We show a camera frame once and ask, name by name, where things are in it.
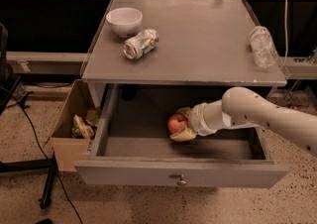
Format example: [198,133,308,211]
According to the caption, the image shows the white hanging cable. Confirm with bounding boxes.
[267,0,289,67]

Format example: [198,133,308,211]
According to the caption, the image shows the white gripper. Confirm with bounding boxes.
[169,103,218,142]

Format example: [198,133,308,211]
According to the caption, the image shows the crushed soda can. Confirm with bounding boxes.
[123,29,159,60]

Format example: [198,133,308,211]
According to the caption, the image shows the metal drawer knob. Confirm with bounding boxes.
[170,174,187,186]

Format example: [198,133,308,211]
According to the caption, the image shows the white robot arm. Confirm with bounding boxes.
[167,87,317,156]

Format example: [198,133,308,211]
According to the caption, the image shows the white ceramic bowl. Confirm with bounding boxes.
[106,8,143,37]

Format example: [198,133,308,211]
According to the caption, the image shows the black floor cable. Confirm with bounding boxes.
[0,85,84,224]

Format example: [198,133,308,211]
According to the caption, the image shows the black stand base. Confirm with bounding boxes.
[0,23,56,209]

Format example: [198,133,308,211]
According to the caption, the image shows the snack bags in box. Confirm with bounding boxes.
[71,110,99,140]

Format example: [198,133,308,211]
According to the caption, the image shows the cardboard box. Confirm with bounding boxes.
[50,80,99,171]

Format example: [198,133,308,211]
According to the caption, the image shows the red apple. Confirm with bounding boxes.
[167,113,187,134]

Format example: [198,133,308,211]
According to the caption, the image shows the open grey top drawer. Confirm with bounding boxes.
[75,84,288,188]

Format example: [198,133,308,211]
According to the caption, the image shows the grey cabinet table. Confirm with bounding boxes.
[82,0,286,106]

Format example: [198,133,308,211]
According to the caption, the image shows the clear plastic bottle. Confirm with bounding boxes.
[250,26,277,68]

